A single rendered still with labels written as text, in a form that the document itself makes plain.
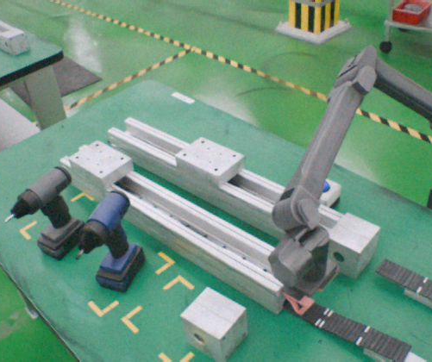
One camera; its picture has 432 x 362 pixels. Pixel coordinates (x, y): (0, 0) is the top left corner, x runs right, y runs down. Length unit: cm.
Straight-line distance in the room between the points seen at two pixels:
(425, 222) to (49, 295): 98
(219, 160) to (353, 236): 42
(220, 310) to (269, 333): 14
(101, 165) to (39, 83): 130
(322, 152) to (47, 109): 192
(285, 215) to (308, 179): 8
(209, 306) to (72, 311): 35
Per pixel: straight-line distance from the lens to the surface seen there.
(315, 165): 98
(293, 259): 89
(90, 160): 142
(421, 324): 115
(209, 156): 134
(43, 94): 265
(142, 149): 149
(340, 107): 108
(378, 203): 140
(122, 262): 117
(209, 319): 100
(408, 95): 129
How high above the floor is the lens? 169
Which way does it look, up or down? 39 degrees down
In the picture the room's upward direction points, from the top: 6 degrees counter-clockwise
